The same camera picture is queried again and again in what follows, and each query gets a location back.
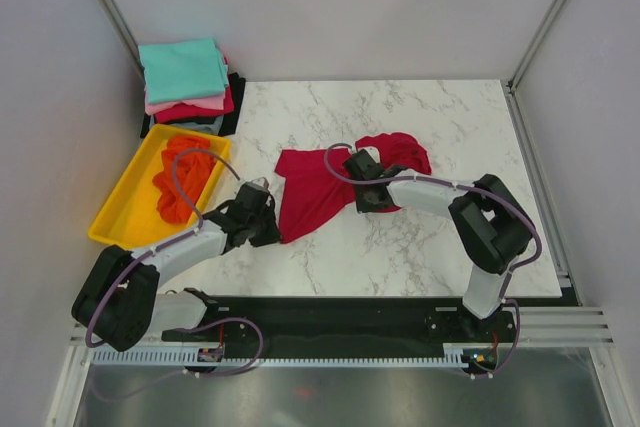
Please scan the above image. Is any crimson red t-shirt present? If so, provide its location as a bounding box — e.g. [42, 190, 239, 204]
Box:
[275, 132, 432, 244]

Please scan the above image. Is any yellow plastic tray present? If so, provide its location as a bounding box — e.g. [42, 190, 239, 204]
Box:
[87, 122, 233, 249]

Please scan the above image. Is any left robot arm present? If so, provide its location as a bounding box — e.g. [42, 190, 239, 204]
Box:
[71, 178, 281, 352]

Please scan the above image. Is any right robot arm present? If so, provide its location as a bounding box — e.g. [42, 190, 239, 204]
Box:
[328, 149, 542, 320]

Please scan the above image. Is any orange t-shirt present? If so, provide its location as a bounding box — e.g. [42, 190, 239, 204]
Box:
[153, 135, 217, 224]

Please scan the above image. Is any folded black t-shirt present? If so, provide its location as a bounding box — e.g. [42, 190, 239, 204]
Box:
[139, 72, 248, 141]

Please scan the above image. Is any folded grey-blue t-shirt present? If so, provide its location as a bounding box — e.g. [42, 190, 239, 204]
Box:
[172, 116, 224, 136]

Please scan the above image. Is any folded pink t-shirt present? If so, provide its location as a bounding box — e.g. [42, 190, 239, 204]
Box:
[145, 94, 225, 115]

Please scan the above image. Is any folded red t-shirt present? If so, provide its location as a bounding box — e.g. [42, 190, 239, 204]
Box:
[153, 87, 235, 124]

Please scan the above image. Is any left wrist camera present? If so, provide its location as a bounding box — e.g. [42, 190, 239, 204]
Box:
[250, 177, 270, 192]

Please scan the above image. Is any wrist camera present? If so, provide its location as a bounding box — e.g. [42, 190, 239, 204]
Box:
[356, 146, 381, 162]
[250, 177, 270, 192]

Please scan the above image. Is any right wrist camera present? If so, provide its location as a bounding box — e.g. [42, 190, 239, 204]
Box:
[356, 146, 381, 162]

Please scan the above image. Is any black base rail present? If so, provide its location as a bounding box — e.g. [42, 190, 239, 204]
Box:
[199, 295, 516, 361]

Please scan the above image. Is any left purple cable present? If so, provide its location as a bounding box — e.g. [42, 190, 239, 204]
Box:
[84, 148, 242, 348]

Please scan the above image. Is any white slotted cable duct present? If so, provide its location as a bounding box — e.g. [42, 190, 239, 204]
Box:
[91, 344, 470, 369]

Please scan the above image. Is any right aluminium frame post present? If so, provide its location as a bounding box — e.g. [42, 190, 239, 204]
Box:
[506, 0, 570, 92]

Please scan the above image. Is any aluminium frame post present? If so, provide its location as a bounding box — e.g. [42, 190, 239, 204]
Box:
[98, 0, 143, 78]
[506, 0, 570, 92]

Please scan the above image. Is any aluminium front rail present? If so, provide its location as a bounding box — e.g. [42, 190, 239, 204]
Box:
[69, 304, 615, 348]

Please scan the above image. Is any left aluminium frame post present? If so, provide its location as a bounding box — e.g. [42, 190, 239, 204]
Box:
[98, 0, 143, 78]

